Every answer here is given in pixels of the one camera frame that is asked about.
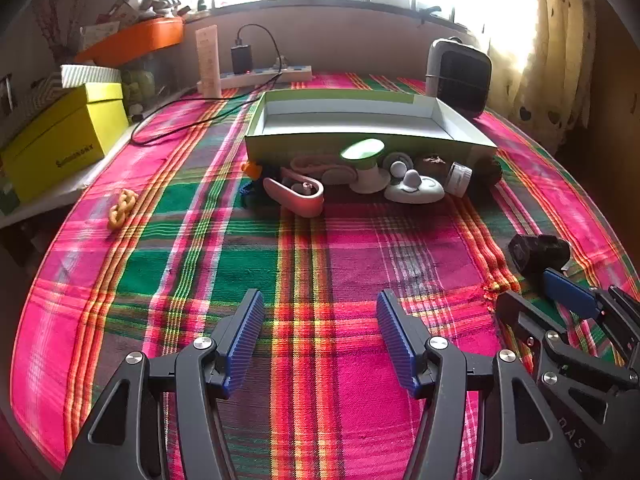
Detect small white jar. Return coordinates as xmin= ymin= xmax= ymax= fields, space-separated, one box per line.
xmin=445 ymin=161 xmax=473 ymax=197

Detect green topped white stand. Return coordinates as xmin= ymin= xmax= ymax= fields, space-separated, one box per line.
xmin=340 ymin=138 xmax=391 ymax=193

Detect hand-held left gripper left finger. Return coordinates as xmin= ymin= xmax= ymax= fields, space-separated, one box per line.
xmin=60 ymin=288 xmax=265 ymax=480

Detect black flashlight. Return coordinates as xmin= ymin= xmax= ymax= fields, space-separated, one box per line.
xmin=509 ymin=234 xmax=571 ymax=276

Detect cream cosmetic tube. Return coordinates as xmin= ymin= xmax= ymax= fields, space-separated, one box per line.
xmin=195 ymin=24 xmax=223 ymax=97

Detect black charger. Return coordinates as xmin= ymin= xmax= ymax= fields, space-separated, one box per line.
xmin=231 ymin=45 xmax=252 ymax=75

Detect white round ball toy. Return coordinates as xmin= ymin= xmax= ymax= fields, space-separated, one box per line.
xmin=382 ymin=150 xmax=416 ymax=183

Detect white power strip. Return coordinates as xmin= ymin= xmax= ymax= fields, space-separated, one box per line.
xmin=197 ymin=64 xmax=313 ymax=92

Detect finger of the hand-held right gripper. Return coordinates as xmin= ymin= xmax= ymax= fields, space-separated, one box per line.
xmin=542 ymin=268 xmax=640 ymax=361
xmin=496 ymin=291 xmax=640 ymax=396

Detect black cable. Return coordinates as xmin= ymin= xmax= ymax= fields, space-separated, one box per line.
xmin=131 ymin=24 xmax=283 ymax=147

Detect yellow cardboard box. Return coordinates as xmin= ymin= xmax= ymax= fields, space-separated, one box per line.
xmin=0 ymin=82 xmax=130 ymax=203

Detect white oval base with knob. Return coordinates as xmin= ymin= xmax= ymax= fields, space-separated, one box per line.
xmin=385 ymin=170 xmax=446 ymax=204

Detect pale green figurine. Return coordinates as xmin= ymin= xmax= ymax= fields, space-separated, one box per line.
xmin=122 ymin=67 xmax=156 ymax=106

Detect white green shallow cardboard box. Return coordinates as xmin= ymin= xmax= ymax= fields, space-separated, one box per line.
xmin=243 ymin=89 xmax=498 ymax=171

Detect orange braided rope toy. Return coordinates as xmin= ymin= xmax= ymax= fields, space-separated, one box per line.
xmin=108 ymin=188 xmax=136 ymax=231

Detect striped gift box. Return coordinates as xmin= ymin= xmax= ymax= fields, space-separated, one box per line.
xmin=60 ymin=64 xmax=123 ymax=90

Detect grey black space heater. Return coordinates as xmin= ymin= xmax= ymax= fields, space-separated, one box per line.
xmin=425 ymin=37 xmax=493 ymax=117

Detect blue orange crochet doll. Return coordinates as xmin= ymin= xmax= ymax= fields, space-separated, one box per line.
xmin=240 ymin=160 xmax=266 ymax=208

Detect dried flower branches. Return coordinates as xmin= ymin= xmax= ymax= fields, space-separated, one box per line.
xmin=35 ymin=0 xmax=86 ymax=61

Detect orange plastic tray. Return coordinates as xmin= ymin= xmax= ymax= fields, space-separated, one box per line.
xmin=75 ymin=16 xmax=185 ymax=68

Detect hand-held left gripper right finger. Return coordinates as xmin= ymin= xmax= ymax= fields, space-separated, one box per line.
xmin=376 ymin=289 xmax=581 ymax=480

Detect yellow patterned curtain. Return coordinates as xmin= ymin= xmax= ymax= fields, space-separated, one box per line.
xmin=487 ymin=0 xmax=601 ymax=151

